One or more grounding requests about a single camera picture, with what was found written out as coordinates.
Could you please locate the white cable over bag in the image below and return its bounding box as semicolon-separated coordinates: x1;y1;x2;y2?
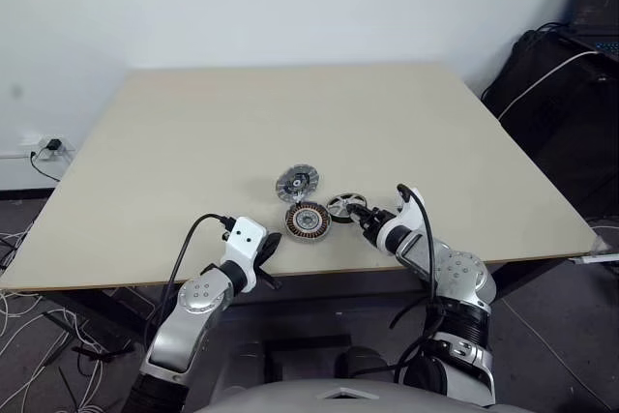
496;48;602;123

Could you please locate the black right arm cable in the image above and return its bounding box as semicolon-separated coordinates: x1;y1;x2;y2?
389;183;449;385

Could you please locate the black laptop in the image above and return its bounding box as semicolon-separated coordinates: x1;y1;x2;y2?
566;0;619;57

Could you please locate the white wall outlet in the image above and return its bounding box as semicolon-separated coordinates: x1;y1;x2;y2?
28;136;76;162

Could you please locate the motor housing with copper windings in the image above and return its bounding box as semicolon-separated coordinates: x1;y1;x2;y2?
282;202;333;243

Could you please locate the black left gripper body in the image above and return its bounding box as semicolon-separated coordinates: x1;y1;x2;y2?
258;238;283;270

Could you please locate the black outlet cable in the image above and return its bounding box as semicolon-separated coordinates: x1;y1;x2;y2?
28;147;62;185

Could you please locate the black bag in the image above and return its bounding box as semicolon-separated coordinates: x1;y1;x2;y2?
480;28;619;221

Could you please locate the white power strip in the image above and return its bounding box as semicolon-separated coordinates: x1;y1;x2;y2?
570;252;619;267

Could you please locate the silver spoked rotor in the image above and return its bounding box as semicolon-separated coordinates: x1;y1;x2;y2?
325;192;368;225

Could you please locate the dark rounded shape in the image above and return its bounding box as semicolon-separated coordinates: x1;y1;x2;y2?
335;344;389;379

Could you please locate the white floor cable tangle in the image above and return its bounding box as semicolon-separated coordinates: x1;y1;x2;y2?
0;223;128;413

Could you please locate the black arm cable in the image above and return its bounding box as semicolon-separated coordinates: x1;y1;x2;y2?
389;183;449;385
143;212;236;354

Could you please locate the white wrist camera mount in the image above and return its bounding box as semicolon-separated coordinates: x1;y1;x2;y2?
376;183;427;252
220;216;268;294

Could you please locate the silver robot torso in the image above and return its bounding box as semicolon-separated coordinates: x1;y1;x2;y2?
192;372;500;413

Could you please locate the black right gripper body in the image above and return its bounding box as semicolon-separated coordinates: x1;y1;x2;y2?
360;208;394;246

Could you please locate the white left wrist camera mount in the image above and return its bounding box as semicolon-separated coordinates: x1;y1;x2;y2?
220;216;268;294

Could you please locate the black table frame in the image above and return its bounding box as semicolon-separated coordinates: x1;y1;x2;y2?
43;257;575;354

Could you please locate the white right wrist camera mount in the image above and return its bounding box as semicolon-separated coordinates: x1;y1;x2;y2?
376;183;427;252

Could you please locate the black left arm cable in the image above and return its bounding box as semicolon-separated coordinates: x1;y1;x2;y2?
143;212;236;354

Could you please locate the silver ribbed motor lid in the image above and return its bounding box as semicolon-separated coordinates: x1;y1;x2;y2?
275;165;322;203

